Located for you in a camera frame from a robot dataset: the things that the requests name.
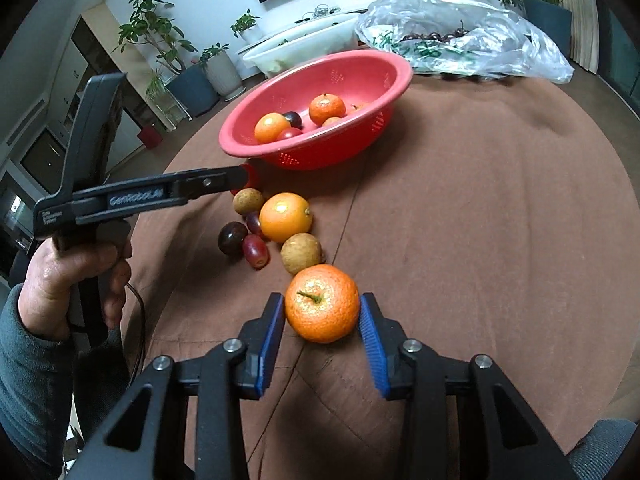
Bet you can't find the red tomato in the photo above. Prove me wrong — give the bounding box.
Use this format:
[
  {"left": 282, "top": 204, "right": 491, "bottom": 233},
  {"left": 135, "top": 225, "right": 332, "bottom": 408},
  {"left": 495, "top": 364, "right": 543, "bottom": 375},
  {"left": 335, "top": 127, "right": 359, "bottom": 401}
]
[
  {"left": 230, "top": 162, "right": 260, "bottom": 196},
  {"left": 277, "top": 127, "right": 303, "bottom": 141}
]

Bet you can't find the smooth orange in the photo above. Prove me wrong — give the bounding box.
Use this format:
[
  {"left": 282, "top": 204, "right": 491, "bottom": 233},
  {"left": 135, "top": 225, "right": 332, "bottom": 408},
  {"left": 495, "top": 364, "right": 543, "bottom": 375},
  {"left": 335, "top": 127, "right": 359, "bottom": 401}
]
[
  {"left": 259, "top": 193, "right": 314, "bottom": 244},
  {"left": 254, "top": 113, "right": 291, "bottom": 144}
]

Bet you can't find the large mandarin with stem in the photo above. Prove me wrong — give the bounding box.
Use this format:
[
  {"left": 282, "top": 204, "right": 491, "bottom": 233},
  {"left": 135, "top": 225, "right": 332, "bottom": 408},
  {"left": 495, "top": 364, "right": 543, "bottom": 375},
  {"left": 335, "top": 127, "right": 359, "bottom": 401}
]
[{"left": 284, "top": 264, "right": 360, "bottom": 344}]

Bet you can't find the mandarin with leaf stem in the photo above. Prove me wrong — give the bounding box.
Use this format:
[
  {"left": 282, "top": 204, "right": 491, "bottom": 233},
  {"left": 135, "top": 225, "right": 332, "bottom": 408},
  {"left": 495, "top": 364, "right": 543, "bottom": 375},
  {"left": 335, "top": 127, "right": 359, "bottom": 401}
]
[{"left": 308, "top": 93, "right": 346, "bottom": 126}]

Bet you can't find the dark sleeve forearm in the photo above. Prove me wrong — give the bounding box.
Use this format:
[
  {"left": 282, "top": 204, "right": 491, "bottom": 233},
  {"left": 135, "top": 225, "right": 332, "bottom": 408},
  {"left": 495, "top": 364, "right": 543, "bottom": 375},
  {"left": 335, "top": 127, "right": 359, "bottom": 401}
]
[{"left": 0, "top": 283, "right": 132, "bottom": 480}]

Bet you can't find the person's left hand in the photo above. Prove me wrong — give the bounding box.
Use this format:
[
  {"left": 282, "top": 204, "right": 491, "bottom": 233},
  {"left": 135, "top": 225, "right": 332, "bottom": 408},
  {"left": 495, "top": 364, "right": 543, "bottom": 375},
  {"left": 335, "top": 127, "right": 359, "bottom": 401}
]
[{"left": 17, "top": 240, "right": 132, "bottom": 341}]

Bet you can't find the brown longan upper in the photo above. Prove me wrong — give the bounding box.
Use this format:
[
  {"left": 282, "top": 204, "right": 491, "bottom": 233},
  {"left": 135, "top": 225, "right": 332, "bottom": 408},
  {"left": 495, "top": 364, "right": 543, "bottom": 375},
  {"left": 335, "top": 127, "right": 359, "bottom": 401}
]
[{"left": 232, "top": 188, "right": 265, "bottom": 217}]

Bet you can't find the brown longan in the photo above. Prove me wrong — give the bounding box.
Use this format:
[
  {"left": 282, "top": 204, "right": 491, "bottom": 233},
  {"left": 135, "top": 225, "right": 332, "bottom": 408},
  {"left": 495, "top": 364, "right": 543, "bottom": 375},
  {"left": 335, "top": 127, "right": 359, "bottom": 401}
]
[
  {"left": 232, "top": 188, "right": 265, "bottom": 217},
  {"left": 280, "top": 233, "right": 323, "bottom": 275}
]

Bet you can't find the dark plum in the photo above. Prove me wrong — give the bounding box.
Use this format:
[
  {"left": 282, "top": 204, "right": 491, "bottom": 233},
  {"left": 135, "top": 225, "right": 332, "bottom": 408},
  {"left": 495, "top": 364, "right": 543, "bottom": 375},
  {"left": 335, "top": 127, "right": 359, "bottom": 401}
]
[{"left": 217, "top": 221, "right": 248, "bottom": 259}]

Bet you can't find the red bin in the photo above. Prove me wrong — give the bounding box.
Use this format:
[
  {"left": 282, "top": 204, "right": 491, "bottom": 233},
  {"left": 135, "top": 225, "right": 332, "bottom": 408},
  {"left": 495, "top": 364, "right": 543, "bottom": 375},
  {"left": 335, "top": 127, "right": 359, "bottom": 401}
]
[{"left": 137, "top": 125, "right": 163, "bottom": 150}]

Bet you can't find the red grape upper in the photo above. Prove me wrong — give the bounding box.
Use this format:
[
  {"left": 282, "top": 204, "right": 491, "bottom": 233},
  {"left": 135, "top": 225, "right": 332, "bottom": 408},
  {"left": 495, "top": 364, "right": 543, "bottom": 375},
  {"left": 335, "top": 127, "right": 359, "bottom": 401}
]
[{"left": 244, "top": 211, "right": 268, "bottom": 240}]

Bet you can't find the red grape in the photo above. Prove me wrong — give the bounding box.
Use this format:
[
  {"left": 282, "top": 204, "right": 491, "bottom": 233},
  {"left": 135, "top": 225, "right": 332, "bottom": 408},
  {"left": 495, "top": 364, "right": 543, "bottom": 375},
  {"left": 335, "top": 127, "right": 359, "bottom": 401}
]
[
  {"left": 243, "top": 234, "right": 270, "bottom": 270},
  {"left": 244, "top": 211, "right": 268, "bottom": 240}
]

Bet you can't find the red grape lower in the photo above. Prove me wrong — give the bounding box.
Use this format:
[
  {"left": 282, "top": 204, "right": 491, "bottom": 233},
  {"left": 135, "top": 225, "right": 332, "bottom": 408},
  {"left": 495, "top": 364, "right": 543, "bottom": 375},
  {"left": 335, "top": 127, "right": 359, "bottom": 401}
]
[{"left": 243, "top": 234, "right": 270, "bottom": 270}]

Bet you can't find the plant in white pot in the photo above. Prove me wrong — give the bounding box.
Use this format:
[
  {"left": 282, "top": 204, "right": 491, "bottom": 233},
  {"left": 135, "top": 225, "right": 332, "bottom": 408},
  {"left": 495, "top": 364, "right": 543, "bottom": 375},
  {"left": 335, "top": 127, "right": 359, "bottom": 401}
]
[{"left": 198, "top": 42, "right": 246, "bottom": 102}]

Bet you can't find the dark cherry in bowl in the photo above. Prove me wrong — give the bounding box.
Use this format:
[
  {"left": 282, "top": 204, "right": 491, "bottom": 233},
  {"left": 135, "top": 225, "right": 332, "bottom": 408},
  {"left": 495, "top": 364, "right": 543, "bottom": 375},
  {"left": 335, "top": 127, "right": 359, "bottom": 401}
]
[{"left": 283, "top": 110, "right": 303, "bottom": 129}]

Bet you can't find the brown longan middle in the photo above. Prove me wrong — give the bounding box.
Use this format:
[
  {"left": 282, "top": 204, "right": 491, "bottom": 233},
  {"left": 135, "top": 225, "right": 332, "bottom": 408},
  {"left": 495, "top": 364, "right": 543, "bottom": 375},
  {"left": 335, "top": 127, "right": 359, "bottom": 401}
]
[{"left": 280, "top": 233, "right": 323, "bottom": 275}]

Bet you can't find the grey chair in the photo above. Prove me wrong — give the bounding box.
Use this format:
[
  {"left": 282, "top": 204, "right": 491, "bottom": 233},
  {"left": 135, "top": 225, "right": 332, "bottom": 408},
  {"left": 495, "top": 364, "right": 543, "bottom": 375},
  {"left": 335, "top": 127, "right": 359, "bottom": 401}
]
[{"left": 567, "top": 418, "right": 638, "bottom": 480}]

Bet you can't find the red plastic colander bowl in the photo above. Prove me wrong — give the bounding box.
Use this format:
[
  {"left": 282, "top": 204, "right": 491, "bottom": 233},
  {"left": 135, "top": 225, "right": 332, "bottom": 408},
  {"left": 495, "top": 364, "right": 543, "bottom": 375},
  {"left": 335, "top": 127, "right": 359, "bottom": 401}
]
[{"left": 218, "top": 49, "right": 413, "bottom": 170}]

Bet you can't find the small mandarin in bowl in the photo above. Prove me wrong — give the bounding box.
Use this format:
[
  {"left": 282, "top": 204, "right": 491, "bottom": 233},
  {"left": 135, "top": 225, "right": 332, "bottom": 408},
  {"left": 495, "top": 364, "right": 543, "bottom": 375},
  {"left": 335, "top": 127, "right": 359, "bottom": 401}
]
[{"left": 322, "top": 116, "right": 342, "bottom": 127}]

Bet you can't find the white shelving cabinet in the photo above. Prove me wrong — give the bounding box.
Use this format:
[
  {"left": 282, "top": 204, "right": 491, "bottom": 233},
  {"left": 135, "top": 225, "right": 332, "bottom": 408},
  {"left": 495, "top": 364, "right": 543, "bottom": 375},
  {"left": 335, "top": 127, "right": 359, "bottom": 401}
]
[{"left": 47, "top": 3, "right": 175, "bottom": 169}]

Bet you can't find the small plant on cabinet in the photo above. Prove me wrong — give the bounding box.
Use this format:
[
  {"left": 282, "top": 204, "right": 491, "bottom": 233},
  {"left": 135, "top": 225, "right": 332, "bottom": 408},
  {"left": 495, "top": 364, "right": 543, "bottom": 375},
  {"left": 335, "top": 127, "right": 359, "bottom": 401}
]
[{"left": 230, "top": 9, "right": 264, "bottom": 44}]

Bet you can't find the tall plant blue pot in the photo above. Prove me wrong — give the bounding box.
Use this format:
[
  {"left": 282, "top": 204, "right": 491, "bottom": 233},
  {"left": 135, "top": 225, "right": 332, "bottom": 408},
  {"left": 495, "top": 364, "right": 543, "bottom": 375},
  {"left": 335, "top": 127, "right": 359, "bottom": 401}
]
[{"left": 117, "top": 0, "right": 219, "bottom": 117}]

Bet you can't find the brown tablecloth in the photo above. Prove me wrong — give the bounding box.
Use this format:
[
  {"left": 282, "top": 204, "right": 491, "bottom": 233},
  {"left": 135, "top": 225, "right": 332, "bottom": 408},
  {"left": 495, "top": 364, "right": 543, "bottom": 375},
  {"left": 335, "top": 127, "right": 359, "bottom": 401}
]
[{"left": 131, "top": 77, "right": 639, "bottom": 479}]

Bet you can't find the white plastic basin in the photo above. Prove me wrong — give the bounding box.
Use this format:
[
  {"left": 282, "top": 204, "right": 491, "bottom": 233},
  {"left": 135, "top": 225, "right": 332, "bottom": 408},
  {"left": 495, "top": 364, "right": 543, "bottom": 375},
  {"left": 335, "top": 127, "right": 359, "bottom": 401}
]
[{"left": 242, "top": 12, "right": 360, "bottom": 78}]

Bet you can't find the clear plastic bag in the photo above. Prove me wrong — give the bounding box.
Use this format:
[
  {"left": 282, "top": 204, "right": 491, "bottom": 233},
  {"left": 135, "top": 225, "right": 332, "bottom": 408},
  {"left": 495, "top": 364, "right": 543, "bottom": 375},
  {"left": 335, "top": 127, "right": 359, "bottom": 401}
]
[{"left": 355, "top": 0, "right": 574, "bottom": 84}]

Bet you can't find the pile of dark cherries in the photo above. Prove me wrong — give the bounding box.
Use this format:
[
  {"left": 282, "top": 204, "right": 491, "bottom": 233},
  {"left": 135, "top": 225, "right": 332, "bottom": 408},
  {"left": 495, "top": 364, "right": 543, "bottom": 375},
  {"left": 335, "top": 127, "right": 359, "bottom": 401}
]
[{"left": 401, "top": 22, "right": 469, "bottom": 42}]

